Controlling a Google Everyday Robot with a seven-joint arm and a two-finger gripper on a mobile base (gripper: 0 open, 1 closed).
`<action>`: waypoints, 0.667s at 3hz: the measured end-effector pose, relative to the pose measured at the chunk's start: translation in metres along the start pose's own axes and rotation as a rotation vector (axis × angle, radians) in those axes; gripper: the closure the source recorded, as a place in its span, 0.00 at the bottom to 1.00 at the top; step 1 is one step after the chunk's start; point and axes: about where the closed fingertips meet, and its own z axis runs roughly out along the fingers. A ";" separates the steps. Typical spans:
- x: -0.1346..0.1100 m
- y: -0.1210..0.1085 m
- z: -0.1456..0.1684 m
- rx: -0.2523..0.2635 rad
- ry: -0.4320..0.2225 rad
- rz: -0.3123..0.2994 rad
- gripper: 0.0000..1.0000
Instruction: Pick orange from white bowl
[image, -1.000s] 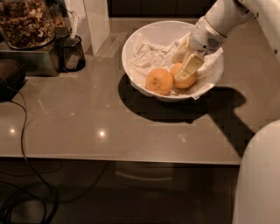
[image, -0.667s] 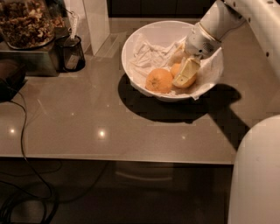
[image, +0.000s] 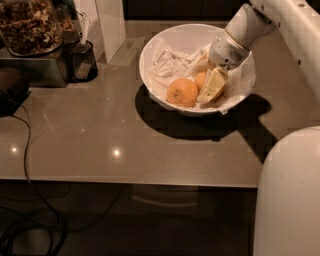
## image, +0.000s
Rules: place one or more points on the metal box stand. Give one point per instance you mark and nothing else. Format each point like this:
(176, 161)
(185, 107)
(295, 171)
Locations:
(39, 59)

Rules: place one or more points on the white stick in cup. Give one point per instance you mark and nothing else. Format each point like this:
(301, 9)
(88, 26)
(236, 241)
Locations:
(85, 24)

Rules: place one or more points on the white bowl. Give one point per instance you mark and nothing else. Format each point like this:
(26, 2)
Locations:
(180, 36)

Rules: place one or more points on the white upright panel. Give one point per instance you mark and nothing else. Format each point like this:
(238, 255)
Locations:
(107, 25)

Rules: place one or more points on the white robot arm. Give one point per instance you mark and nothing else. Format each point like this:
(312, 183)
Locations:
(281, 217)

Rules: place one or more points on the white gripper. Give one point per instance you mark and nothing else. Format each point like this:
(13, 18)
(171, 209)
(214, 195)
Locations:
(224, 50)

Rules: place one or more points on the orange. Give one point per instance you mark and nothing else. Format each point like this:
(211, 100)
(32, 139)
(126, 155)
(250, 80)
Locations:
(182, 92)
(199, 80)

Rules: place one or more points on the white crumpled cloth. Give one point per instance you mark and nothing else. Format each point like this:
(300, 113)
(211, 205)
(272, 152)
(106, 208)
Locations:
(186, 82)

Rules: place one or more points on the glass jar of nuts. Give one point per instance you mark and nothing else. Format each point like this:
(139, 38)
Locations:
(29, 27)

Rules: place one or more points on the black mesh cup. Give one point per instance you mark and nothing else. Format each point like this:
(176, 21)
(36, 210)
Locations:
(80, 61)

